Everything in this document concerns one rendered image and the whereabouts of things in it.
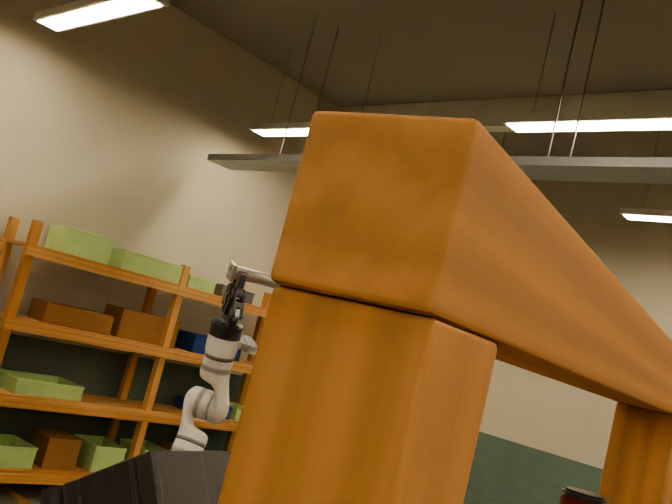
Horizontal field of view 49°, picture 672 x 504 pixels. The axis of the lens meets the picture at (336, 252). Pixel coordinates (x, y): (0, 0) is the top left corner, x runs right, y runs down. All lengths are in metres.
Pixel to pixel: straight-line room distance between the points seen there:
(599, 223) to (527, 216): 8.73
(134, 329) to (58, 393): 0.85
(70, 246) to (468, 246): 6.15
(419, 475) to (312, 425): 0.05
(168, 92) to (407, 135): 7.24
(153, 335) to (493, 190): 6.68
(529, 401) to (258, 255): 3.55
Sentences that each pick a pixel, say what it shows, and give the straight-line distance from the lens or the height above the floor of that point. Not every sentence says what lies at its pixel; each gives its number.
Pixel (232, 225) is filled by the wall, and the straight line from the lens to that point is 8.04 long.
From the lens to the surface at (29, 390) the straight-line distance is 6.50.
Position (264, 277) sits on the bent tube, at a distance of 1.71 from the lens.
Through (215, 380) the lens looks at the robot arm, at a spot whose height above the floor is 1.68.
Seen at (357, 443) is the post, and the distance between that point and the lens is 0.33.
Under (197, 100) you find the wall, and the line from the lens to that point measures 7.76.
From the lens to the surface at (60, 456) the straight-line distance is 6.84.
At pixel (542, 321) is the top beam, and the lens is 0.47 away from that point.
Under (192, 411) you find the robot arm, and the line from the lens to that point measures 1.77.
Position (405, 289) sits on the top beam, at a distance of 0.33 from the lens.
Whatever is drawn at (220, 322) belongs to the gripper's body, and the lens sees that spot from 1.71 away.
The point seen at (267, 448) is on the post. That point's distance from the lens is 0.36.
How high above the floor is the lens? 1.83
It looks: 7 degrees up
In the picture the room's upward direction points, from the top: 14 degrees clockwise
